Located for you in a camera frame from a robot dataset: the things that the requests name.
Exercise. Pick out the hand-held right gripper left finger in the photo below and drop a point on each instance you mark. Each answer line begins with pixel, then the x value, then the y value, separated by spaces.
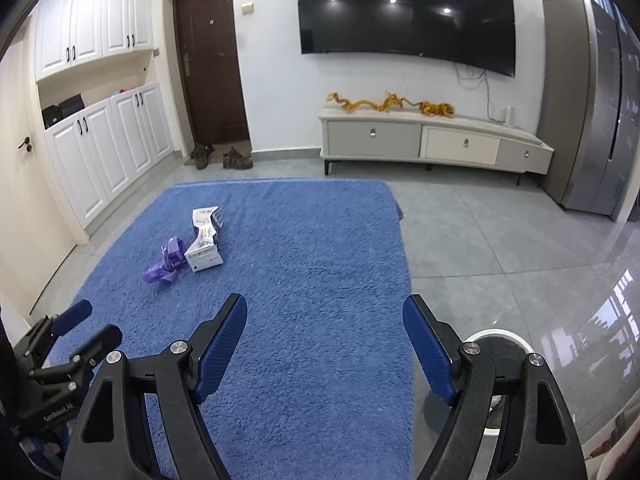
pixel 222 350

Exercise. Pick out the brown shoe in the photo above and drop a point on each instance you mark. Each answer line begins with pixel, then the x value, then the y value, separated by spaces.
pixel 242 162
pixel 231 156
pixel 196 151
pixel 205 157

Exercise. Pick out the cream interior door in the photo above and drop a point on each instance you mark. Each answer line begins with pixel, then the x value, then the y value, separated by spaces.
pixel 30 210

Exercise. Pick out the purple plastic wrapper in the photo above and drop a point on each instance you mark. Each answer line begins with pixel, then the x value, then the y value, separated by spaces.
pixel 162 270

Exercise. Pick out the grey double door fridge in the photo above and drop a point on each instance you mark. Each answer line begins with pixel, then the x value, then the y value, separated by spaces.
pixel 580 110

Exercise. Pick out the white lower cabinets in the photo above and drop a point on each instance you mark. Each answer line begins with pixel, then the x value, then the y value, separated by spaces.
pixel 105 155

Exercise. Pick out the blue fluffy mat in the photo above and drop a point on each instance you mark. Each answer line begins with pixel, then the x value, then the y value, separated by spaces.
pixel 300 260

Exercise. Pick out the white printed carton box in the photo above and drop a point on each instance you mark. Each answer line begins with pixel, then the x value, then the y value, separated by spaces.
pixel 202 252

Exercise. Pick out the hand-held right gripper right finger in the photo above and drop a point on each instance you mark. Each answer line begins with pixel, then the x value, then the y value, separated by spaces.
pixel 430 355

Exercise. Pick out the clear bottle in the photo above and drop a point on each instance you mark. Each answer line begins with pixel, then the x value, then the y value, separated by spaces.
pixel 509 116

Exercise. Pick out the black wall television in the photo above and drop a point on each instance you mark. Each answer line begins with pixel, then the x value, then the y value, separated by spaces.
pixel 405 10

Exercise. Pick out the beige light switch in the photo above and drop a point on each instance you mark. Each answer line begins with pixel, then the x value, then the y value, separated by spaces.
pixel 247 8

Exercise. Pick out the patterned fabric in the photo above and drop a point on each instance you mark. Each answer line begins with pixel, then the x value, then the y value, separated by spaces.
pixel 620 440

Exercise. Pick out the white upper wall cabinets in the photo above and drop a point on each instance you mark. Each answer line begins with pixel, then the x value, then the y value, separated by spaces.
pixel 90 20

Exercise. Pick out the black bag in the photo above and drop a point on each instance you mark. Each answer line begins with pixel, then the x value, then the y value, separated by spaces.
pixel 62 110

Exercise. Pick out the brown entrance door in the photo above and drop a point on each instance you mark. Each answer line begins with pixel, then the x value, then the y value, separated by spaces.
pixel 212 60

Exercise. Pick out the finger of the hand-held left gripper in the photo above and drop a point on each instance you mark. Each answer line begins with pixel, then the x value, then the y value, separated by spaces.
pixel 95 344
pixel 72 316

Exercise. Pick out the golden dragon figurine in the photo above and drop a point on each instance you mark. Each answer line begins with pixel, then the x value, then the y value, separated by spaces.
pixel 350 104
pixel 436 109
pixel 397 101

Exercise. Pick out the white grey television cabinet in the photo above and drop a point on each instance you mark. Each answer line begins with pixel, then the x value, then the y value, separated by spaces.
pixel 395 137

